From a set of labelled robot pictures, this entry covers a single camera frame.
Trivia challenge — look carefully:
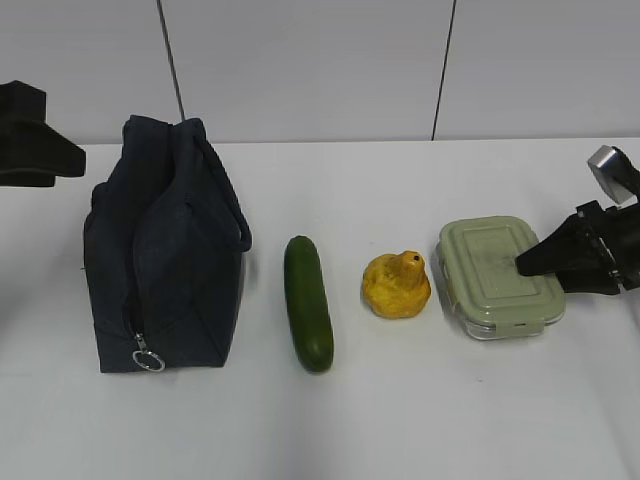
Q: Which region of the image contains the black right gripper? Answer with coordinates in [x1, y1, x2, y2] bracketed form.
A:
[515, 201, 639, 295]

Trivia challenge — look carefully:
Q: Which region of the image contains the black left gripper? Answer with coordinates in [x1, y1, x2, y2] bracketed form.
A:
[0, 80, 86, 188]

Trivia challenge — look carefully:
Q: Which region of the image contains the green lidded glass container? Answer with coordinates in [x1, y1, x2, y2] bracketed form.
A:
[437, 216, 566, 340]

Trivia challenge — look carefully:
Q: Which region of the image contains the dark blue lunch bag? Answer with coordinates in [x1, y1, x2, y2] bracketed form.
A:
[83, 116, 252, 373]

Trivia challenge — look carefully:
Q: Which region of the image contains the yellow wrinkled squash toy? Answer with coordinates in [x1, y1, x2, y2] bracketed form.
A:
[361, 250, 432, 320]

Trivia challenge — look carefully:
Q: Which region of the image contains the green cucumber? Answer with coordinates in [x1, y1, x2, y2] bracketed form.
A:
[284, 235, 334, 374]

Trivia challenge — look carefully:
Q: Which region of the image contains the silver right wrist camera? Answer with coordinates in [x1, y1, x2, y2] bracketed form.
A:
[587, 145, 639, 205]

